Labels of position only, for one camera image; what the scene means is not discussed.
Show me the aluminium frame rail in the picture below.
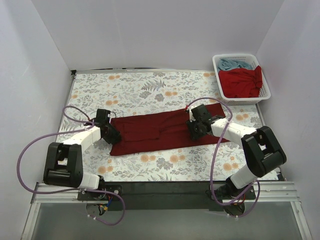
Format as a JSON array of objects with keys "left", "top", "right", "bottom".
[{"left": 22, "top": 181, "right": 312, "bottom": 240}]

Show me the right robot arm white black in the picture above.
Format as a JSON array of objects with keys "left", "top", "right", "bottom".
[{"left": 186, "top": 104, "right": 287, "bottom": 199}]

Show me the bright red t shirt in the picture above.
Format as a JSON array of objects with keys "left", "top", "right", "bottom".
[{"left": 218, "top": 65, "right": 263, "bottom": 98}]

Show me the floral patterned table mat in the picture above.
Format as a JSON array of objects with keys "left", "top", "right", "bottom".
[{"left": 47, "top": 71, "right": 281, "bottom": 182}]

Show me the white plastic laundry basket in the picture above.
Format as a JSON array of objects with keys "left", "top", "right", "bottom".
[{"left": 212, "top": 53, "right": 271, "bottom": 105}]

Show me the light blue t shirt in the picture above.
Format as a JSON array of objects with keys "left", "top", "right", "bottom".
[{"left": 217, "top": 59, "right": 253, "bottom": 71}]

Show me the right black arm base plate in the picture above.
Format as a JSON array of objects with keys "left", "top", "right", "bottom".
[{"left": 213, "top": 183, "right": 257, "bottom": 200}]

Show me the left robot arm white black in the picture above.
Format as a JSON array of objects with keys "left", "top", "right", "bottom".
[{"left": 43, "top": 109, "right": 121, "bottom": 200}]

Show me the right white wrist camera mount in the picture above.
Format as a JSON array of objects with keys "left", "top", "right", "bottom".
[{"left": 186, "top": 105, "right": 198, "bottom": 122}]

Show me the dark red t shirt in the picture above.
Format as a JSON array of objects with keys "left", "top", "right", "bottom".
[{"left": 110, "top": 109, "right": 219, "bottom": 157}]

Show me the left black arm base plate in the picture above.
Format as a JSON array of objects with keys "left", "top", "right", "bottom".
[{"left": 77, "top": 184, "right": 123, "bottom": 201}]

